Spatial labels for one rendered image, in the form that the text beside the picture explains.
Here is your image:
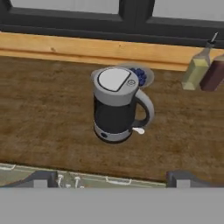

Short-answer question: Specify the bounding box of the grey-green drawer front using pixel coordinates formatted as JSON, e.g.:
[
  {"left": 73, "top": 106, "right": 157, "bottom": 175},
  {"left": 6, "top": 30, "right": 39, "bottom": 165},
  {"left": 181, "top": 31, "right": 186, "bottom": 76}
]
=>
[{"left": 0, "top": 163, "right": 167, "bottom": 189}]

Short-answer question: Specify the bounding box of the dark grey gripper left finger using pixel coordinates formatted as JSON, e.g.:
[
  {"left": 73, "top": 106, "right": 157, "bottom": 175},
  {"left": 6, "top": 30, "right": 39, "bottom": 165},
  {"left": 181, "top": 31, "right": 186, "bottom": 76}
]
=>
[{"left": 2, "top": 170, "right": 59, "bottom": 189}]

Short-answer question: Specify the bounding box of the dark red bottle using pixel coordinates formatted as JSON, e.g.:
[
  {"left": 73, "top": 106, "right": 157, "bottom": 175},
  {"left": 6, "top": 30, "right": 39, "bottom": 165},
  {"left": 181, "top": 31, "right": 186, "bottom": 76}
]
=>
[{"left": 199, "top": 53, "right": 224, "bottom": 92}]

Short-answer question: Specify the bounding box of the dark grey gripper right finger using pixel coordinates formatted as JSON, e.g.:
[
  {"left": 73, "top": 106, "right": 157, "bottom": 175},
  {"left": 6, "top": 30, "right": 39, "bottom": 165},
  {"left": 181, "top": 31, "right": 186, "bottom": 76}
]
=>
[{"left": 165, "top": 170, "right": 224, "bottom": 189}]

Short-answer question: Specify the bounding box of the black window frame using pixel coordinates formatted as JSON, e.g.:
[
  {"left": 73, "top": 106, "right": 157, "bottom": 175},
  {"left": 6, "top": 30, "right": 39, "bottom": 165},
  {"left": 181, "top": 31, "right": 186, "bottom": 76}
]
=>
[{"left": 0, "top": 0, "right": 224, "bottom": 49}]

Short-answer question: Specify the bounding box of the white drawer handle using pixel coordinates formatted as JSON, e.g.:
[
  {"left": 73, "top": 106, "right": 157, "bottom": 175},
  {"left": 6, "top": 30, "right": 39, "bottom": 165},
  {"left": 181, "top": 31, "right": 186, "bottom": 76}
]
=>
[
  {"left": 0, "top": 164, "right": 17, "bottom": 172},
  {"left": 105, "top": 176, "right": 133, "bottom": 186}
]

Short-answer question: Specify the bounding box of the yellow oil bottle with spout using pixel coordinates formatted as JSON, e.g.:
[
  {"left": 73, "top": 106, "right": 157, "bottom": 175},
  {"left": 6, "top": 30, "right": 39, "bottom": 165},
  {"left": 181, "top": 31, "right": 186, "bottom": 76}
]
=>
[{"left": 180, "top": 31, "right": 220, "bottom": 91}]

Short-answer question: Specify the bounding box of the grey and black electric kettle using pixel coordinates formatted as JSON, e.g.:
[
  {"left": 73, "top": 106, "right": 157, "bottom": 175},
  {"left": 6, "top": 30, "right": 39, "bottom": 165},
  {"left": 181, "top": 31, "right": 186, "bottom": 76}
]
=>
[{"left": 90, "top": 66, "right": 156, "bottom": 144}]

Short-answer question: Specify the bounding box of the grey bowl of blueberries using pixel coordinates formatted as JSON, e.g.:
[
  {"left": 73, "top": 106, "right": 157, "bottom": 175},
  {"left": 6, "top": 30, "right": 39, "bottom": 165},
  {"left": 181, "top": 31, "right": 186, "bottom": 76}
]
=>
[{"left": 117, "top": 63, "right": 155, "bottom": 89}]

